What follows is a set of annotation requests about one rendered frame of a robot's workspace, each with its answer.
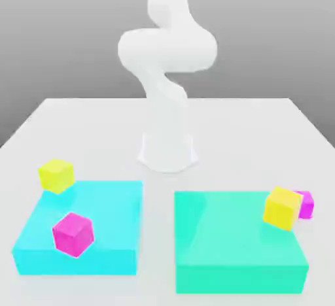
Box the small magenta cube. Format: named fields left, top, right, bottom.
left=292, top=190, right=315, bottom=220
left=52, top=211, right=95, bottom=259

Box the small yellow cube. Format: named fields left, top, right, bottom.
left=37, top=158, right=75, bottom=195
left=262, top=186, right=304, bottom=232

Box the large turquoise green box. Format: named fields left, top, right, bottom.
left=173, top=190, right=309, bottom=295

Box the large cyan box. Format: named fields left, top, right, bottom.
left=11, top=179, right=144, bottom=276

